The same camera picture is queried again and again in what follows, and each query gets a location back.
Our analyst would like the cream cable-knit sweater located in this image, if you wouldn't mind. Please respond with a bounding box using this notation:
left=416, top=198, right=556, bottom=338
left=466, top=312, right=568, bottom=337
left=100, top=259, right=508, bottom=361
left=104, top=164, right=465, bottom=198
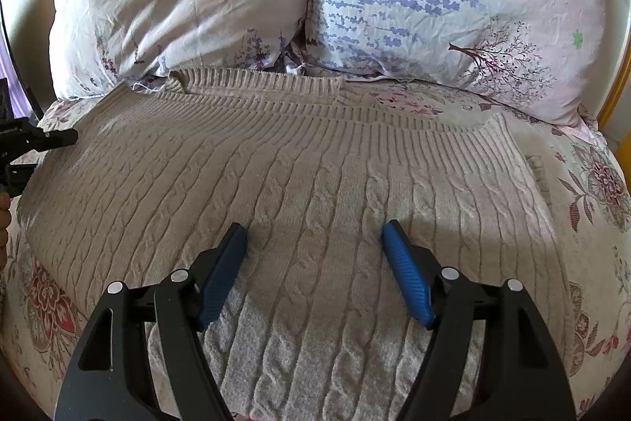
left=17, top=69, right=573, bottom=420

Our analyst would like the person's left hand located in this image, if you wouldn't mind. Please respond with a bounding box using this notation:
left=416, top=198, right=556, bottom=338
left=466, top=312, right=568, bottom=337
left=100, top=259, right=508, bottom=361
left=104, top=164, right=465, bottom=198
left=0, top=192, right=12, bottom=269

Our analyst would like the floral bed quilt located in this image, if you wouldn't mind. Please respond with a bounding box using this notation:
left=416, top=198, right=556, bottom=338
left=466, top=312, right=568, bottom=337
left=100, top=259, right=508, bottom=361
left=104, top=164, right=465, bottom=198
left=1, top=78, right=630, bottom=412

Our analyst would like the lavender print pillow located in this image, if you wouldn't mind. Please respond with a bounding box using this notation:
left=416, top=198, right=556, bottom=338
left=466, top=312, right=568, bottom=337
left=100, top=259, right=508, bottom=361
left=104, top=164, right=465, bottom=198
left=306, top=0, right=605, bottom=126

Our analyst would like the wooden headboard frame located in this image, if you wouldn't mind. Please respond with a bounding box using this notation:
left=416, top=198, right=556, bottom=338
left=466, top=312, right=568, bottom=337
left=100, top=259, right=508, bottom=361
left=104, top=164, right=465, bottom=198
left=597, top=45, right=631, bottom=128

